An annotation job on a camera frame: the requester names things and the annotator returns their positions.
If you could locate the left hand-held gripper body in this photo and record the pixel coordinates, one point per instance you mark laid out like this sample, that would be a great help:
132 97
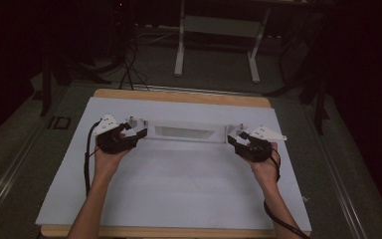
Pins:
112 141

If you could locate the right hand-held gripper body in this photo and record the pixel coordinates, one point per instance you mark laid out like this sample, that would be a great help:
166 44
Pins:
257 149

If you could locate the person's right hand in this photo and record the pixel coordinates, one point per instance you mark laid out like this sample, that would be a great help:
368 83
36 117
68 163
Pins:
267 172

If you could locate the person's left hand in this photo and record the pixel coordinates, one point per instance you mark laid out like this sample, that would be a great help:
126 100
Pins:
107 166

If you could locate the wooden table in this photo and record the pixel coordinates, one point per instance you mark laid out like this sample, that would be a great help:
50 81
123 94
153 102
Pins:
179 97

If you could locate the light blue table mat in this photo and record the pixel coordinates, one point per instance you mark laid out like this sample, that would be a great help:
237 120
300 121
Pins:
179 182

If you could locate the black metal stand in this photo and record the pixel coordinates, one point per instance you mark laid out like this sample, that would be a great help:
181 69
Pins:
46 89
318 93

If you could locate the metal floor rail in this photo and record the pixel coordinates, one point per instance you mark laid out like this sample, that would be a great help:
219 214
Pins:
341 186
195 90
6 179

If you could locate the white metal desk frame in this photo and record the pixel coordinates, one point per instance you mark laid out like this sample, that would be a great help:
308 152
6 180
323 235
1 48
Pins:
179 59

